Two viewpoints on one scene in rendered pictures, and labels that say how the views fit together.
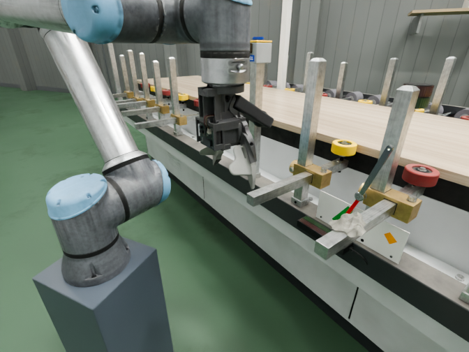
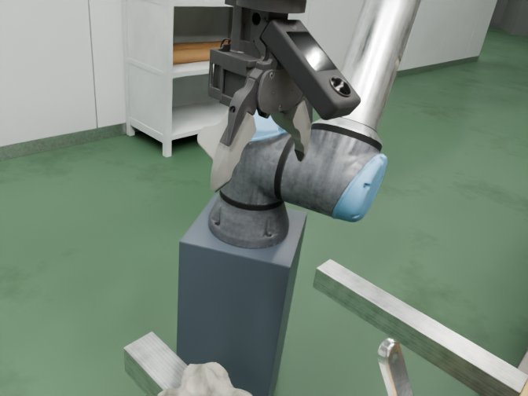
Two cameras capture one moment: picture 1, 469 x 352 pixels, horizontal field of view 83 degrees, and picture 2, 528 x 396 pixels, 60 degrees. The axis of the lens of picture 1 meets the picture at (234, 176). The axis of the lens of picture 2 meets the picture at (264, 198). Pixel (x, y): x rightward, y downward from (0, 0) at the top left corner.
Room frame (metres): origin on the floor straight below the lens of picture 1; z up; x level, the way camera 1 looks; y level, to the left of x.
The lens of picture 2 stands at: (0.42, -0.47, 1.18)
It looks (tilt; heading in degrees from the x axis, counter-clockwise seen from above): 28 degrees down; 76
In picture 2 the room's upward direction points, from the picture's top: 7 degrees clockwise
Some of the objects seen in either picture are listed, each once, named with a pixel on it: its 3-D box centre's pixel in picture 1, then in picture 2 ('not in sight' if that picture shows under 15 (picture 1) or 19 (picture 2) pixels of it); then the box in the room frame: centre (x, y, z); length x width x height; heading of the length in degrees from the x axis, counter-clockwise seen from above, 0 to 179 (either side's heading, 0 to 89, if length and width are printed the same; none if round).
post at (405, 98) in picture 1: (382, 183); not in sight; (0.60, -0.38, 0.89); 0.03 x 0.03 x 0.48; 36
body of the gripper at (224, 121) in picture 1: (222, 116); (260, 53); (0.52, 0.02, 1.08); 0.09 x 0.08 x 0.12; 125
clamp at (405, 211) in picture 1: (387, 200); not in sight; (0.59, -0.40, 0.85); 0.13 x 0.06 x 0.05; 36
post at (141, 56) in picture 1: (145, 89); not in sight; (2.02, 0.65, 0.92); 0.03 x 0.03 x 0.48; 36
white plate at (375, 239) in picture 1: (355, 223); not in sight; (0.61, -0.34, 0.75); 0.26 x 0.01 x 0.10; 36
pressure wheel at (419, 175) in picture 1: (416, 186); not in sight; (0.64, -0.50, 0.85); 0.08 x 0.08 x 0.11
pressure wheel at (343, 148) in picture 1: (341, 156); not in sight; (0.86, -0.38, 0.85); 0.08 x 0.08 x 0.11
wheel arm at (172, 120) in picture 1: (172, 121); not in sight; (1.55, 0.37, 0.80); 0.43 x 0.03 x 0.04; 126
